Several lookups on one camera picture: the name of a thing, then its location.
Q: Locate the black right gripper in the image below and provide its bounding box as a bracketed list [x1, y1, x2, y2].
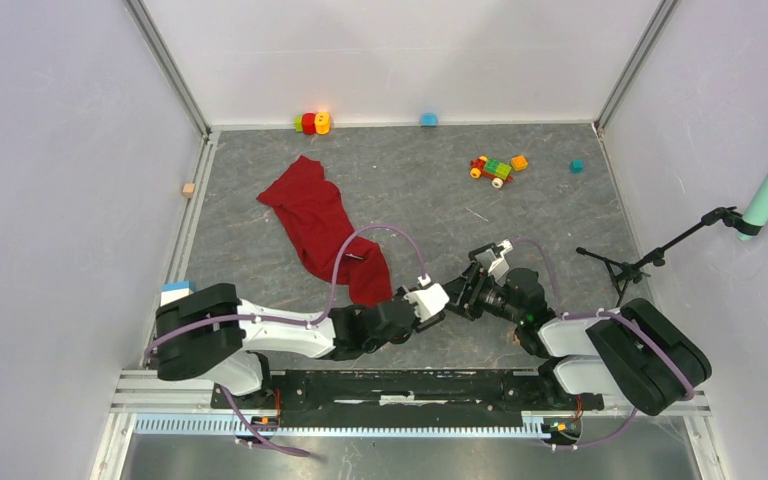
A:
[440, 260, 522, 325]

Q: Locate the red garment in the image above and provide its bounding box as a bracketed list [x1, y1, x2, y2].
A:
[257, 156, 392, 306]

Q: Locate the black square display box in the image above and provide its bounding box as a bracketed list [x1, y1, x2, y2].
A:
[468, 244, 505, 274]

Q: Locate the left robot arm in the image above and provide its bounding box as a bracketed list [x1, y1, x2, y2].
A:
[148, 283, 449, 408]

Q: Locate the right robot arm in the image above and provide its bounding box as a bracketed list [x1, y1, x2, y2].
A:
[444, 262, 713, 416]

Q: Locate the colourful toy brick car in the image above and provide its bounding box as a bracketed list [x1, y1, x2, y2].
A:
[469, 156, 513, 189]

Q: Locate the orange toy brick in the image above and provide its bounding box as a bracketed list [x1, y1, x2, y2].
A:
[510, 155, 529, 172]

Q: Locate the black mini tripod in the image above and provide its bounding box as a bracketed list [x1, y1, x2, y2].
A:
[575, 206, 761, 307]

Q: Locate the teal cube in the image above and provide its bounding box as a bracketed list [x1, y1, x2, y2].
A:
[569, 159, 585, 174]

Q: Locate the blue dome block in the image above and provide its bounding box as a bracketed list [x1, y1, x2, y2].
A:
[419, 112, 439, 128]

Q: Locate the green red orange toy stack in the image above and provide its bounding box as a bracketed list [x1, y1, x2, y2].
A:
[294, 111, 332, 135]

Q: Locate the blue white block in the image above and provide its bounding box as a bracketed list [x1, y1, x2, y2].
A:
[159, 281, 195, 306]

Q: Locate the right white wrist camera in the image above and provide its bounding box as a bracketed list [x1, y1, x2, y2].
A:
[486, 239, 513, 280]

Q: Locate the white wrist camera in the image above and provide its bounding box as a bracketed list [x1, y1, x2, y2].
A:
[486, 239, 513, 280]
[402, 283, 449, 325]

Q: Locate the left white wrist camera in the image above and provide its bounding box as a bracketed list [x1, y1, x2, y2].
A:
[402, 283, 449, 325]

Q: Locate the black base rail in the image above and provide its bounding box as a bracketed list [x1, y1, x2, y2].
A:
[235, 369, 605, 428]

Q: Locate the small wooden cube on rail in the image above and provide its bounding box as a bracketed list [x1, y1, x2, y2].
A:
[181, 183, 196, 199]

